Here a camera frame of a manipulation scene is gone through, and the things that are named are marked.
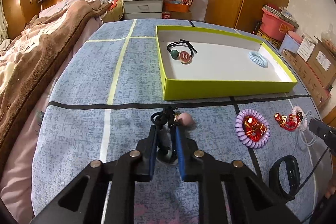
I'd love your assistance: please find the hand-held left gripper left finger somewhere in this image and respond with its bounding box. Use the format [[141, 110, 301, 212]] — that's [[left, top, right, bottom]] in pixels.
[[31, 126, 158, 224]]

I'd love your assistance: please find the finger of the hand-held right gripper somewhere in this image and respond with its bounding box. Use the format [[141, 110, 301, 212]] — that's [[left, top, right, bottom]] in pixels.
[[308, 119, 336, 155]]

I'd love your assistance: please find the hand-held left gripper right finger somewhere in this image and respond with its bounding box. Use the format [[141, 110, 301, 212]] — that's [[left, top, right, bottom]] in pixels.
[[173, 126, 302, 224]]

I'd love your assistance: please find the clear thin hair ring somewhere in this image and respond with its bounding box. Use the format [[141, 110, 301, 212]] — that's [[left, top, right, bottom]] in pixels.
[[299, 111, 324, 147]]

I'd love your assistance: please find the red knotted cord bracelet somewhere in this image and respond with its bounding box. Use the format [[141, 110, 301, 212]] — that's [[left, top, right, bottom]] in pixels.
[[243, 116, 267, 140], [274, 112, 305, 131]]

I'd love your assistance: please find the pink spiral hair tie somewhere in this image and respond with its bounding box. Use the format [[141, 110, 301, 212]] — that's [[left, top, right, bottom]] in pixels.
[[291, 106, 313, 132]]

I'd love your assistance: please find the black hair tie pink bead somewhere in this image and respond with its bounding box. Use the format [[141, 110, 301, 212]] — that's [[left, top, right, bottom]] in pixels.
[[151, 106, 196, 165]]

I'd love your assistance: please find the black fitness band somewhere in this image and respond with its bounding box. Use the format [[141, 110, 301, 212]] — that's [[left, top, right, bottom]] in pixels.
[[269, 155, 300, 199]]

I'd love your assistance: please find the purple spiral hair tie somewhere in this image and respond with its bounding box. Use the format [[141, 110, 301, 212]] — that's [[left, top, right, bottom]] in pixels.
[[235, 109, 270, 149]]

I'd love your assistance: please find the yellow-green cardboard box tray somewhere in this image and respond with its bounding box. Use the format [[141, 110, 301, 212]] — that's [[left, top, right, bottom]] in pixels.
[[156, 25, 298, 101]]

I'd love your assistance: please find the long open cardboard box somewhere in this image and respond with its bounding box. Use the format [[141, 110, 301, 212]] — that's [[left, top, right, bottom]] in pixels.
[[281, 49, 332, 109]]

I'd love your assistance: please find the brown cardboard box white label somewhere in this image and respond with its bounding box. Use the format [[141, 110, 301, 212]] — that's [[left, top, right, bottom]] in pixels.
[[307, 39, 336, 88]]

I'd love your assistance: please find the light blue bucket pink lid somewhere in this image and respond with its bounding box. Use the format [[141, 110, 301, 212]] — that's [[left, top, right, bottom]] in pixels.
[[281, 31, 305, 52]]

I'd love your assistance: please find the yellow black patterned box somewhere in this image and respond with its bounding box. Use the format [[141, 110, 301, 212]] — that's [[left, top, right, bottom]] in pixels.
[[256, 27, 282, 48]]

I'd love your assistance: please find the pink plastic bucket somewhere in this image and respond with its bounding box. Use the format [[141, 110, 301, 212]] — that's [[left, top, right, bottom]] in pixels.
[[260, 7, 296, 42]]

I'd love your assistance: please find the small brown cardboard box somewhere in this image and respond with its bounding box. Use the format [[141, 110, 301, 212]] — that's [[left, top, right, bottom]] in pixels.
[[171, 11, 192, 20]]

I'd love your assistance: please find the orange box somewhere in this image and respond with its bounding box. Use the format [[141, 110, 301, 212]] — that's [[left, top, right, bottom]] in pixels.
[[164, 1, 190, 13]]

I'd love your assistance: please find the brown fleece blanket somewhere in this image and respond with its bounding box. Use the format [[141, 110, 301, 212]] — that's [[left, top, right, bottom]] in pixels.
[[0, 0, 105, 161]]

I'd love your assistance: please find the grey three-drawer nightstand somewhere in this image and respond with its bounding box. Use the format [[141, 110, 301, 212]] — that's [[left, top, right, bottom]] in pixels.
[[121, 0, 165, 21]]

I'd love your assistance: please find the black hair tie red charm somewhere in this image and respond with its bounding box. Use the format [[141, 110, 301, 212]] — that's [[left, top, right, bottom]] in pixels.
[[167, 40, 198, 64]]

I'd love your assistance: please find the light blue spiral hair tie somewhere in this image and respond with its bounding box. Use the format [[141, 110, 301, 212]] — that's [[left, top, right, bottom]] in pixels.
[[248, 51, 266, 65]]

